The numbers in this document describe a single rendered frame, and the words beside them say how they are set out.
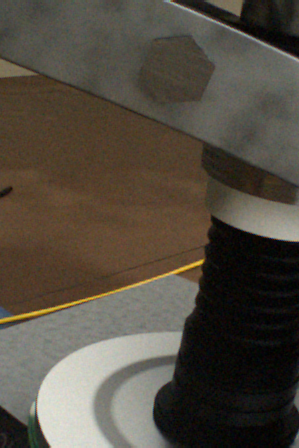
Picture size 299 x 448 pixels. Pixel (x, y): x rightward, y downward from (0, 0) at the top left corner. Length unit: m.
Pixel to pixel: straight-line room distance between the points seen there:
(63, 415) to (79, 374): 0.05
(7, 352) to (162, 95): 0.27
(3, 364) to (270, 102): 0.27
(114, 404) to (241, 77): 0.20
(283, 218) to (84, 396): 0.16
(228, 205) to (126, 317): 0.25
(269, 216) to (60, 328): 0.25
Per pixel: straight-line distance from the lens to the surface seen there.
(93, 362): 0.48
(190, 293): 0.66
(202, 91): 0.31
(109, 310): 0.61
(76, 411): 0.43
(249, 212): 0.36
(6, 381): 0.50
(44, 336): 0.56
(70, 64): 0.32
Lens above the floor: 1.11
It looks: 20 degrees down
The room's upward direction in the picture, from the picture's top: 9 degrees clockwise
